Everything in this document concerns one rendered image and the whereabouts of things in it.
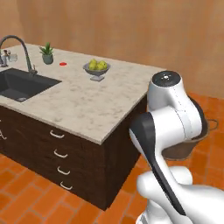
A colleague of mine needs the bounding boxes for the dark wood island cabinet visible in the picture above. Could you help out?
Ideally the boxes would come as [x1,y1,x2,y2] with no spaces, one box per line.
[0,94,149,211]

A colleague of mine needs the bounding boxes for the brown woven basket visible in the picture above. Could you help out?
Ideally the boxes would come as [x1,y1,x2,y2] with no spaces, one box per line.
[161,95,220,161]

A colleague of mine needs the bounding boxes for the dark wood cabinet door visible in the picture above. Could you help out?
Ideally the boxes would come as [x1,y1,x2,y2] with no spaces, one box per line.
[0,105,29,173]

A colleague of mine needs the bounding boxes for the grey footed fruit bowl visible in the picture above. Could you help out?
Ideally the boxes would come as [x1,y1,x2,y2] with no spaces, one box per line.
[82,62,111,82]

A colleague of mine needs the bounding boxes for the dark wood drawer front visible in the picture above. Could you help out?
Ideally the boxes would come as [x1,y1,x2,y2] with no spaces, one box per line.
[25,116,104,166]
[30,167,106,210]
[29,151,105,198]
[27,134,105,184]

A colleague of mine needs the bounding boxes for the green plant in grey pot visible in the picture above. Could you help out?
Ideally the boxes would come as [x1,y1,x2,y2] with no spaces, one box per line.
[38,42,55,66]

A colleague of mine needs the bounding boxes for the black sink basin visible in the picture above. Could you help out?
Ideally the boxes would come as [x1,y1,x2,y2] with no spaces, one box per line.
[0,67,63,103]

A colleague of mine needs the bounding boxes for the dark grey arched tap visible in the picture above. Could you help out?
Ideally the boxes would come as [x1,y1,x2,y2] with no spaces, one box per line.
[0,34,39,77]

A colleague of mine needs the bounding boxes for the clear soap dispenser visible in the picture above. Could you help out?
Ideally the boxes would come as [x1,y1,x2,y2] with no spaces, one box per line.
[0,49,18,68]

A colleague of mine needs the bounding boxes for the silver drawer handle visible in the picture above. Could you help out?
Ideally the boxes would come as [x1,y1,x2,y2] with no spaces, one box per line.
[49,129,66,139]
[56,165,71,176]
[59,180,74,192]
[52,149,69,159]

